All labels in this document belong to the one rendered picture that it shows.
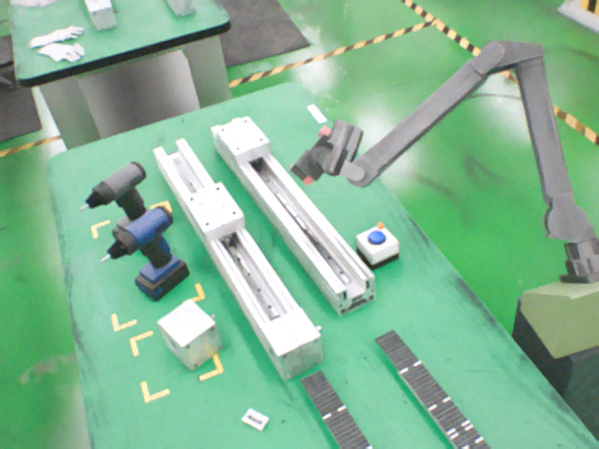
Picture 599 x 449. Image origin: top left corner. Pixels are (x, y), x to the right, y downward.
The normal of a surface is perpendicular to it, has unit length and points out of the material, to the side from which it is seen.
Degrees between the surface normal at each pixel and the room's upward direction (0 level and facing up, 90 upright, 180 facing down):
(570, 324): 90
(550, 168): 48
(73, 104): 90
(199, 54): 90
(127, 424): 0
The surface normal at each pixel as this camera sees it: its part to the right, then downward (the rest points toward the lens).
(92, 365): -0.11, -0.73
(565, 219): -0.23, 0.03
